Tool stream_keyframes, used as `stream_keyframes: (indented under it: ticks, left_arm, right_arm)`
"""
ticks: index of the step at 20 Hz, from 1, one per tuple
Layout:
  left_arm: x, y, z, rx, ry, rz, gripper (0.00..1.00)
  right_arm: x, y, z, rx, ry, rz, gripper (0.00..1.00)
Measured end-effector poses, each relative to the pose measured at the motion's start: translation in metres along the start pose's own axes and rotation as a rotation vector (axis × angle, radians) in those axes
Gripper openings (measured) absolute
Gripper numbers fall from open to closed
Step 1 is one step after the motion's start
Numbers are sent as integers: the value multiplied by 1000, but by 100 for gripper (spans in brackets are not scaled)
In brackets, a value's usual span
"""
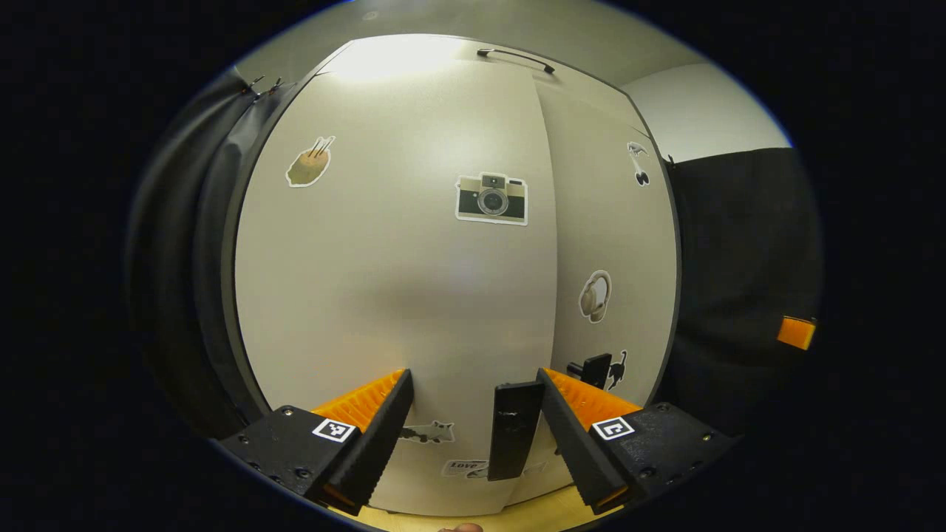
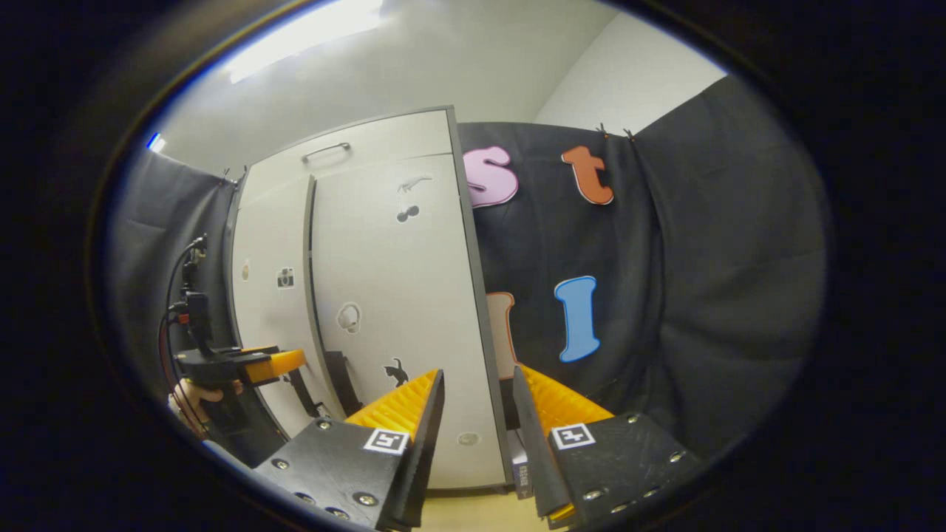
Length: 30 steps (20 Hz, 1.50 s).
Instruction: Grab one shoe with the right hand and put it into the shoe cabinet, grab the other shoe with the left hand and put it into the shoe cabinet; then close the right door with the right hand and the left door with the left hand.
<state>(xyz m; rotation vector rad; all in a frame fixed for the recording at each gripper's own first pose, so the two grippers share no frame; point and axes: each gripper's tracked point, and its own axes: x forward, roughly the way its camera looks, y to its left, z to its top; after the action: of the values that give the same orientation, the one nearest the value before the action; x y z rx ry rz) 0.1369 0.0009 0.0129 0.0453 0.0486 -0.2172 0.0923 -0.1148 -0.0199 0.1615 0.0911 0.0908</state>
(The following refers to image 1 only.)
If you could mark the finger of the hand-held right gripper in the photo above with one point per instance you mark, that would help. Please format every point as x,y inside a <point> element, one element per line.
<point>797,332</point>

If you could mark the white shoe cabinet door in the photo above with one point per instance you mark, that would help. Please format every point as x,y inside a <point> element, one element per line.
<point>399,295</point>
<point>613,236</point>

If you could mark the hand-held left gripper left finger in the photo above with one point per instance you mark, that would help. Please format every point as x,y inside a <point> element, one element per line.
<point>380,443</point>

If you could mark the black backdrop cloth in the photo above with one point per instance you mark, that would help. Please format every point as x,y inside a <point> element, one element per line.
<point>739,281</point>

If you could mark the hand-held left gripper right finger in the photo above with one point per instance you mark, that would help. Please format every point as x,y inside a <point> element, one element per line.
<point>573,443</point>

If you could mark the white and grey shoe cabinet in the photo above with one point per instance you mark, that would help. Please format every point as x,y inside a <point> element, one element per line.
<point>230,258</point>

